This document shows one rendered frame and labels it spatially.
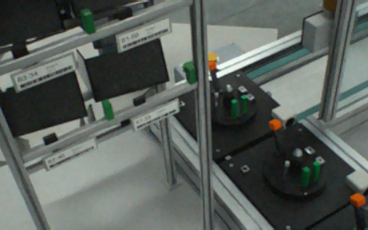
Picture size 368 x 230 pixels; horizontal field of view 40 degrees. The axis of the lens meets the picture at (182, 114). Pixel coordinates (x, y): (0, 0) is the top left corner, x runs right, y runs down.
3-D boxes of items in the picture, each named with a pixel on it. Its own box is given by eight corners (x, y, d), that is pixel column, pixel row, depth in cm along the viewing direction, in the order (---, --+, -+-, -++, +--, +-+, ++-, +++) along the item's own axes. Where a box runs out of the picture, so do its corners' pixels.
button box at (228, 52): (174, 82, 149) (172, 65, 145) (233, 57, 156) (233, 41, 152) (187, 95, 145) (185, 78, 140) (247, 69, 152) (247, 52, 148)
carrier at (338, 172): (219, 169, 118) (218, 131, 109) (300, 128, 126) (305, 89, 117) (286, 245, 102) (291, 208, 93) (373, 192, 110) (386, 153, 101)
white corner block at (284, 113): (270, 120, 128) (271, 109, 125) (284, 114, 130) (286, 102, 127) (282, 132, 125) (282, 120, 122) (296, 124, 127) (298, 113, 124)
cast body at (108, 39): (95, 49, 108) (86, 17, 107) (115, 45, 109) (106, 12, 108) (92, 49, 100) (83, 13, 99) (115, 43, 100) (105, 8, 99)
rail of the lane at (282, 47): (142, 126, 142) (137, 97, 135) (373, 21, 172) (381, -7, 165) (151, 138, 139) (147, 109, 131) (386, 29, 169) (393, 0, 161)
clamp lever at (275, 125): (274, 151, 114) (267, 121, 111) (281, 148, 115) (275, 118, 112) (284, 156, 111) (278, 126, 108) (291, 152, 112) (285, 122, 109)
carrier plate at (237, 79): (165, 108, 134) (164, 101, 133) (239, 74, 142) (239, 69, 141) (215, 165, 118) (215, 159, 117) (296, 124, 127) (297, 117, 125)
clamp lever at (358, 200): (354, 228, 98) (349, 196, 95) (362, 224, 99) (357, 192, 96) (368, 237, 95) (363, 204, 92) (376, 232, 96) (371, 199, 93)
